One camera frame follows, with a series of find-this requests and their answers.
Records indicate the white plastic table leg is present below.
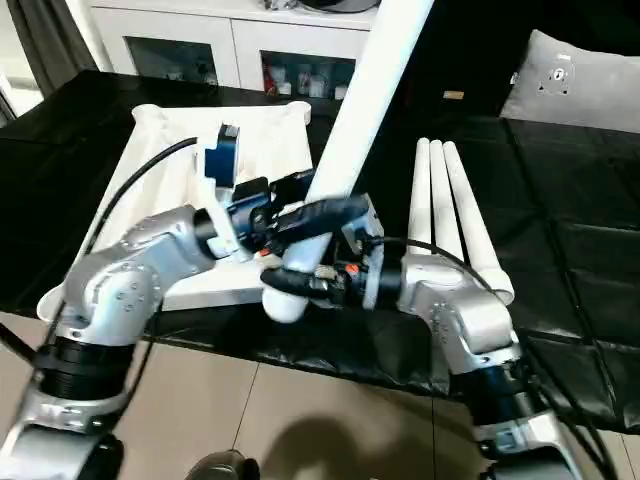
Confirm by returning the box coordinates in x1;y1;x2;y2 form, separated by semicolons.
262;0;437;324
442;141;515;305
407;138;434;251
427;140;471;267

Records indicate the white plastic table top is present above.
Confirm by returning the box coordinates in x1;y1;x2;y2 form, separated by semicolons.
38;103;314;322

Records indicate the white glass-door cabinet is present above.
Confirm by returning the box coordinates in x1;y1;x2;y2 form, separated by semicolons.
90;0;381;101

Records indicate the black work mat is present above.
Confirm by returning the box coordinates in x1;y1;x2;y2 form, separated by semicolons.
0;70;640;431

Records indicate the black sofa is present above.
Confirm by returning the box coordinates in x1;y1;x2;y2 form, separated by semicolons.
415;0;640;121

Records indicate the grey curtain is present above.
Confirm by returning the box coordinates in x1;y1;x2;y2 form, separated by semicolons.
0;0;106;96

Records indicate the grey cushion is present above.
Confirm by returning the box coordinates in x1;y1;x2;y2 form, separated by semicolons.
500;28;640;126

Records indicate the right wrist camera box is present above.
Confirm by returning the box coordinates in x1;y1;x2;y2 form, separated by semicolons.
340;197;387;251

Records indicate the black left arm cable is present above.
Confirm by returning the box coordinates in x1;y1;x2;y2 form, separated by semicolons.
84;137;201;263

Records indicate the dark cabled device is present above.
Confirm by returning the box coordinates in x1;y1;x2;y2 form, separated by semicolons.
262;0;381;13

